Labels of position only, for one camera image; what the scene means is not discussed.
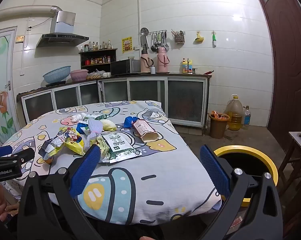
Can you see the green hanging brush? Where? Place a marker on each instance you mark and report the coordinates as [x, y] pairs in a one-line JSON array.
[[214, 40]]

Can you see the kitchen counter cabinet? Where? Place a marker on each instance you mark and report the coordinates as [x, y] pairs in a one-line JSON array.
[[185, 100]]

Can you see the exhaust duct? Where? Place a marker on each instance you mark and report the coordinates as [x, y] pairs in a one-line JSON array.
[[20, 11]]

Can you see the brown wooden door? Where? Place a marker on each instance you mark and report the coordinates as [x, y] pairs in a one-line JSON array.
[[288, 67]]

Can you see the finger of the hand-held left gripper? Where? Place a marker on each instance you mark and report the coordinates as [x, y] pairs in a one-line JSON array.
[[1, 151]]

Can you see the clear water bottle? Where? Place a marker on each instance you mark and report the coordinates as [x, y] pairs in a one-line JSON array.
[[246, 118]]

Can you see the dark wooden shelf rack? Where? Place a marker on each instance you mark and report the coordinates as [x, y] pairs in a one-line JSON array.
[[81, 57]]

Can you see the flower printed door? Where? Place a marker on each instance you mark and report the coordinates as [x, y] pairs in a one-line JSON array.
[[1, 80]]

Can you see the large cooking oil jug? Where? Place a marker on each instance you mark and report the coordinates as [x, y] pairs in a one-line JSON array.
[[234, 115]]

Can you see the small wooden table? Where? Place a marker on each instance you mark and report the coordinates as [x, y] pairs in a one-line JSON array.
[[296, 140]]

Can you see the blue crumpled wrapper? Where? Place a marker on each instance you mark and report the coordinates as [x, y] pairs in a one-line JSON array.
[[130, 122], [82, 124]]

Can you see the yellow hanging scoop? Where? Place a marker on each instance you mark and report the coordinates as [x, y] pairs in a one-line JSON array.
[[199, 39]]

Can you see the pale yellow crumpled ball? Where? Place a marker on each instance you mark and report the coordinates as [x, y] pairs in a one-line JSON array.
[[108, 125]]

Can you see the hanging kitchen utensils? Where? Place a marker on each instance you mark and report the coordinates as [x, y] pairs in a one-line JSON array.
[[155, 41]]

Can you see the row of spice jars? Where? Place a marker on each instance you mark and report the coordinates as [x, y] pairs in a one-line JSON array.
[[98, 60]]

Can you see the dark silver snack packet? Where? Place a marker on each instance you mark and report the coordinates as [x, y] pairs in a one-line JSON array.
[[50, 148]]

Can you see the yellow detergent bottle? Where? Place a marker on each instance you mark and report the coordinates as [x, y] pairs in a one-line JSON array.
[[186, 67]]

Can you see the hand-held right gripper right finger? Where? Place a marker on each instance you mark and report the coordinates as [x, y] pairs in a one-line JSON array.
[[214, 170]]

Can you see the yellow snack bag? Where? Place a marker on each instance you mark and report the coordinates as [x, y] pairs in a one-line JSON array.
[[71, 140]]

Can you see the yellow wall poster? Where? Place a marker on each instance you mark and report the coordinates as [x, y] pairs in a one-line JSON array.
[[127, 45]]

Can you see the white crumpled tissue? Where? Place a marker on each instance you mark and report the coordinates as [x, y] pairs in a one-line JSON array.
[[76, 117]]

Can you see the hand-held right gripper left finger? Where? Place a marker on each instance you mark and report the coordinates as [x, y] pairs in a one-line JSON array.
[[86, 170]]

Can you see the bag of food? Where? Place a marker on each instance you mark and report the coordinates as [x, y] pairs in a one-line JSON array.
[[95, 74]]

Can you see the light pink thermos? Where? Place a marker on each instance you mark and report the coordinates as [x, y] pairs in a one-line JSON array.
[[145, 63]]

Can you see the large green white snack packet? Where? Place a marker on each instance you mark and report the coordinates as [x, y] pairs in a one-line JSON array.
[[118, 147]]

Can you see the brown trash bin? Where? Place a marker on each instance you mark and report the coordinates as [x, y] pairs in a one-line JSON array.
[[218, 127]]

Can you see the pink paper noodle packet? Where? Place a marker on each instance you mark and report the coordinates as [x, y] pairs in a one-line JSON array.
[[144, 131]]

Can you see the small green white packet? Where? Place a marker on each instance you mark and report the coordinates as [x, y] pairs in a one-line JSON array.
[[96, 116]]

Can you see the cartoon printed blanket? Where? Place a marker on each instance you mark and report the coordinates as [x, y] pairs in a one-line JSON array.
[[145, 180]]

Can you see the white plastic bag pink tie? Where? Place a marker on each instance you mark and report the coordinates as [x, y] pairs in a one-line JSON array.
[[94, 128]]

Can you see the row of glass bottles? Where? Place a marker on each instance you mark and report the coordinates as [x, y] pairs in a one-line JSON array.
[[99, 46]]

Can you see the yellow rimmed black trash bin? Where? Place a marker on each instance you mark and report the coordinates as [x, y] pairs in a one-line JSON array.
[[240, 148]]

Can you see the black induction stove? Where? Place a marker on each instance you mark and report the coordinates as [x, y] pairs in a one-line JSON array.
[[56, 84]]

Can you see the pink plastic basin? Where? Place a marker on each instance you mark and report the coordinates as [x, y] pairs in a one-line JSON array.
[[79, 75]]

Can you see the black microwave oven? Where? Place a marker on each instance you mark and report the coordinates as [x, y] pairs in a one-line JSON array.
[[121, 67]]

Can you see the steel range hood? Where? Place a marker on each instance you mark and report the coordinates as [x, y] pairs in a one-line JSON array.
[[63, 38]]

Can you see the blue plastic basket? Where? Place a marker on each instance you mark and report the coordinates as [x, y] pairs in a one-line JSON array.
[[56, 74]]

